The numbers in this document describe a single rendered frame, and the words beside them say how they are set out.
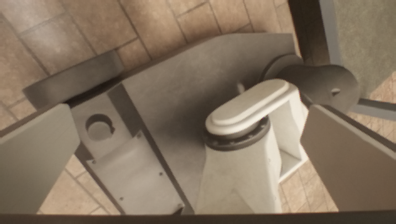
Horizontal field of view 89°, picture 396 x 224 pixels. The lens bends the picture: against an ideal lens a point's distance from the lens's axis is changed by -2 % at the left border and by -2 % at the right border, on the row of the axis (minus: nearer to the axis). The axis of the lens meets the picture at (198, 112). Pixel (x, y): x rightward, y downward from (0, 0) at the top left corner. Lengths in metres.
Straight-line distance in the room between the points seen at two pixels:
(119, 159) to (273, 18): 0.70
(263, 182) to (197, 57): 0.31
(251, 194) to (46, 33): 0.57
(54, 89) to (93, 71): 0.07
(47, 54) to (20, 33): 0.07
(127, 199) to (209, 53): 0.39
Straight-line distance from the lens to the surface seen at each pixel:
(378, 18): 0.94
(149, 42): 0.64
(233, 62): 0.55
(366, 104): 0.85
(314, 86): 0.51
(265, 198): 0.30
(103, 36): 0.62
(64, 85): 0.43
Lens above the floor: 0.62
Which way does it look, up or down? 61 degrees down
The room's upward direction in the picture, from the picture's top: 118 degrees clockwise
